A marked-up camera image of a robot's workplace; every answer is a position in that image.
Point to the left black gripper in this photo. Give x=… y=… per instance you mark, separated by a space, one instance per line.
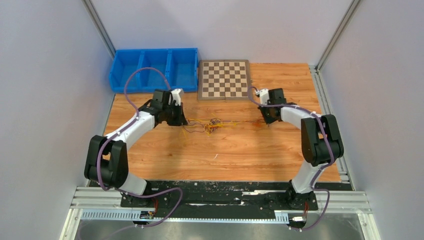
x=180 y=120

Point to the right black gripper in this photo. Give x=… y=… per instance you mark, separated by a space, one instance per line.
x=267 y=120

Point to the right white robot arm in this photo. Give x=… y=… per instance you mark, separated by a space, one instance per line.
x=321 y=142

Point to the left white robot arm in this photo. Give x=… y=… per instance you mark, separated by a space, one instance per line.
x=107 y=156

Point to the blue three-compartment bin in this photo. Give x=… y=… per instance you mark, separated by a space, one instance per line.
x=166 y=67

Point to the wooden chessboard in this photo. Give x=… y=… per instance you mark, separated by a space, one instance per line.
x=227 y=80

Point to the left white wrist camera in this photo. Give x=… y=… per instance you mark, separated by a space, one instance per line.
x=176 y=96

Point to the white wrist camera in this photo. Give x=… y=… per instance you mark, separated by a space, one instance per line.
x=176 y=96
x=263 y=95

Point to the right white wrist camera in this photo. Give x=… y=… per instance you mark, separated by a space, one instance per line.
x=263 y=95

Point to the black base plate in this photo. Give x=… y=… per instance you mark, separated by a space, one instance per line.
x=213 y=199

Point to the white slotted cable duct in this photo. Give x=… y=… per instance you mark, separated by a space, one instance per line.
x=140 y=216

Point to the aluminium frame rail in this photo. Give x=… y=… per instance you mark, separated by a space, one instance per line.
x=333 y=200

